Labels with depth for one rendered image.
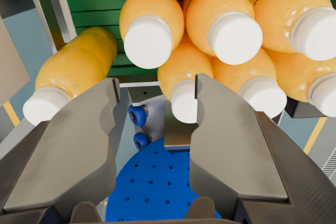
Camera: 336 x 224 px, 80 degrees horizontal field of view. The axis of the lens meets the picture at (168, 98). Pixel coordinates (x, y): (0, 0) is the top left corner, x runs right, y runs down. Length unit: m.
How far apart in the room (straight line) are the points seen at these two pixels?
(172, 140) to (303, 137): 1.89
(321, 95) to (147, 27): 0.18
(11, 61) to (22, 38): 1.26
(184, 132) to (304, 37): 0.21
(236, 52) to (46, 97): 0.18
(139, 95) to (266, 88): 0.25
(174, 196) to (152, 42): 0.25
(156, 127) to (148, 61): 0.30
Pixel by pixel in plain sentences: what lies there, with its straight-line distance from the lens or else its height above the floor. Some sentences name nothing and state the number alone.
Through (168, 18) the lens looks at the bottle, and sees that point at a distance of 0.20.
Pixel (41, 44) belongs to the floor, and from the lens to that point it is 1.55.
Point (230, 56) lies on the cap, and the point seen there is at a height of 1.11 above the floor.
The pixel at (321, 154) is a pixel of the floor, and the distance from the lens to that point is 2.44.
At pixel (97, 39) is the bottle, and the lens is 0.33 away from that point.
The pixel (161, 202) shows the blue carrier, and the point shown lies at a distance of 0.34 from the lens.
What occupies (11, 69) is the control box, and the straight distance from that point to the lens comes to 0.33.
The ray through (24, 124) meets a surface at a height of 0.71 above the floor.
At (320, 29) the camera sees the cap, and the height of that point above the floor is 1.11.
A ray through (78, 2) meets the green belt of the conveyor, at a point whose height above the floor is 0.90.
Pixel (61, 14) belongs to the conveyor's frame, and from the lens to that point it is 0.42.
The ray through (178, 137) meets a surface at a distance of 0.33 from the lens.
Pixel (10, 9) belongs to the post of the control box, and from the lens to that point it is 0.41.
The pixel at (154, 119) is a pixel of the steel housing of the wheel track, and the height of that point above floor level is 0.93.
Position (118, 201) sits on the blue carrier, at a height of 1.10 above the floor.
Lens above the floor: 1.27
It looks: 57 degrees down
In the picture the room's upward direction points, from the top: 179 degrees clockwise
